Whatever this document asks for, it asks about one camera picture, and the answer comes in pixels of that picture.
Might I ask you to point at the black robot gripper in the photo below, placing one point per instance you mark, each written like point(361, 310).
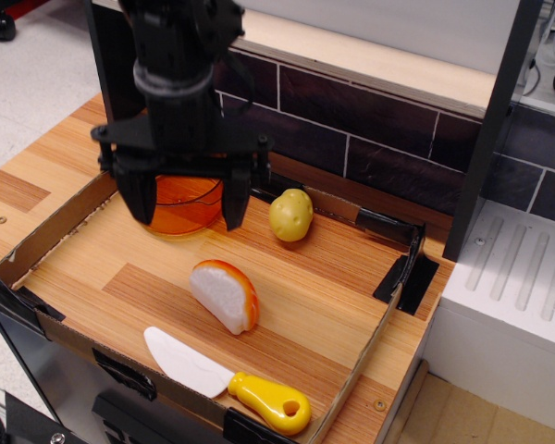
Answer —
point(184, 132)

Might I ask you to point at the white and orange toy sushi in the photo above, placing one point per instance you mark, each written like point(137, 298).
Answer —
point(227, 294)

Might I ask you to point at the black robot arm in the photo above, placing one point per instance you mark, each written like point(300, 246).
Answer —
point(155, 62)

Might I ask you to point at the transparent orange plastic pot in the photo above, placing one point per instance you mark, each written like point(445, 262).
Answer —
point(185, 205)

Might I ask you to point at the brown cardboard fence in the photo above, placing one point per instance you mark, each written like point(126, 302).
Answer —
point(259, 340)

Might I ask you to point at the yellow toy potato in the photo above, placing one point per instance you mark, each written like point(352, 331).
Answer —
point(291, 214)

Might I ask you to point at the light wooden shelf board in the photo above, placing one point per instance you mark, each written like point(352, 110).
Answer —
point(372, 66)

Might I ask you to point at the black caster wheel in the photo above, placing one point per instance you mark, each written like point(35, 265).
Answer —
point(7, 23)

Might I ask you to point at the white ribbed drainer board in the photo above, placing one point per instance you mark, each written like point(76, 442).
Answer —
point(505, 275)

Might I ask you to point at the dark left shelf post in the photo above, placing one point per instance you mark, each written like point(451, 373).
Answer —
point(114, 55)

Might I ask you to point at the white toy knife yellow handle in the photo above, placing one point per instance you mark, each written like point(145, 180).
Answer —
point(285, 409)

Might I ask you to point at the dark grey shelf post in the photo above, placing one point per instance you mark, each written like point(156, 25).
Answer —
point(499, 108)

